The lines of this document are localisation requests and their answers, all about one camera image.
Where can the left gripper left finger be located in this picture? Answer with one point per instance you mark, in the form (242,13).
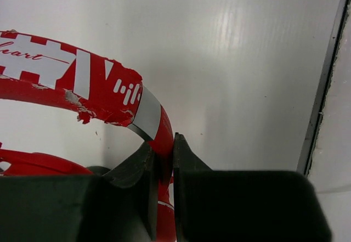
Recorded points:
(46,198)

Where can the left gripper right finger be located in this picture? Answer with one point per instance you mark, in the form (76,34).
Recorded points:
(215,205)

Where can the red headphones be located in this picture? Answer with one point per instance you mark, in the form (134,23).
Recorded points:
(42,71)

